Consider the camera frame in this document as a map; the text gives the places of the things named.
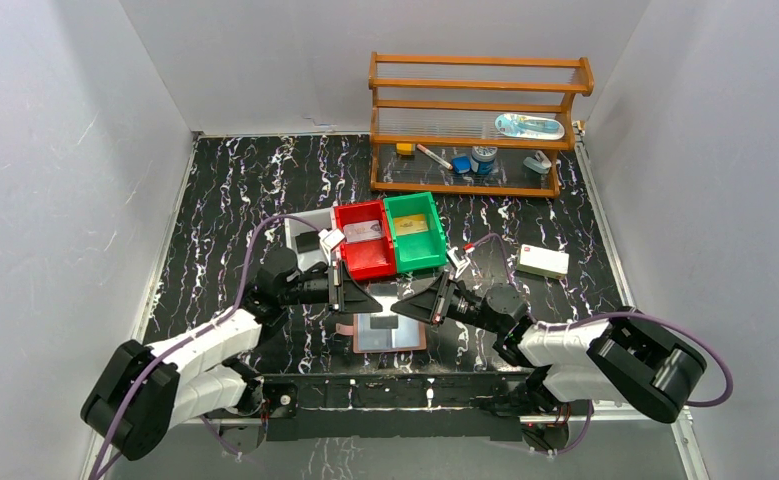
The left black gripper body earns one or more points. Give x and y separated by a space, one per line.
337 287

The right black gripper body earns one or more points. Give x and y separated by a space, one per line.
465 307

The black card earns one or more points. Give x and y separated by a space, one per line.
307 242

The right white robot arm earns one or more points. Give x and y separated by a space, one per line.
621 357

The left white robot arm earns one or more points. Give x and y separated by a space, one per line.
145 390

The white silver card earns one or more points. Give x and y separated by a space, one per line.
363 231

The gold yellow card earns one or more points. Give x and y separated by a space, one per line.
410 225

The red plastic bin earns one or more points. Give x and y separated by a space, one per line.
367 248

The green plastic bin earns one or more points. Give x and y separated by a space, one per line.
419 251

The white box red label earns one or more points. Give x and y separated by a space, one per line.
543 262

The blue small block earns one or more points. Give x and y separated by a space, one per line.
461 164

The red white marker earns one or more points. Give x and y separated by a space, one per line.
433 156

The grey stapler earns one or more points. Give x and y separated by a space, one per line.
539 163

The yellow small block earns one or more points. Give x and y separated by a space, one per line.
405 149

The wooden shelf rack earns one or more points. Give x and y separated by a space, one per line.
449 105

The clear blister package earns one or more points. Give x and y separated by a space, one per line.
522 126

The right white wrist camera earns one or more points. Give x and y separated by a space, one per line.
459 259

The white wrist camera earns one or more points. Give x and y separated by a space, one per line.
459 259
329 240

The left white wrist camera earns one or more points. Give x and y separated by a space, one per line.
329 240

